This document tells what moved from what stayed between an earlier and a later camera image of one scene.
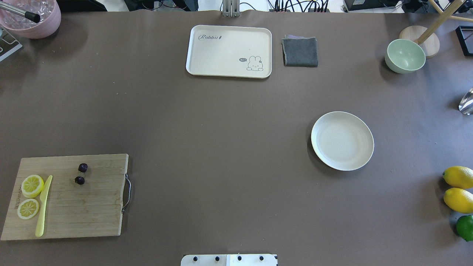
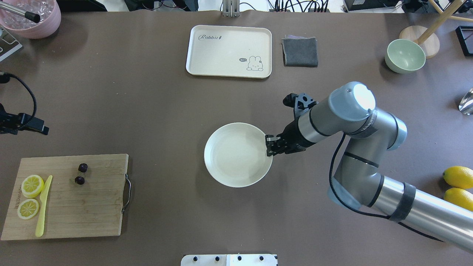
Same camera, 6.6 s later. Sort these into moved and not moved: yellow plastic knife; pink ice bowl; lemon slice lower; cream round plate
Moved: cream round plate
Not moved: lemon slice lower; yellow plastic knife; pink ice bowl
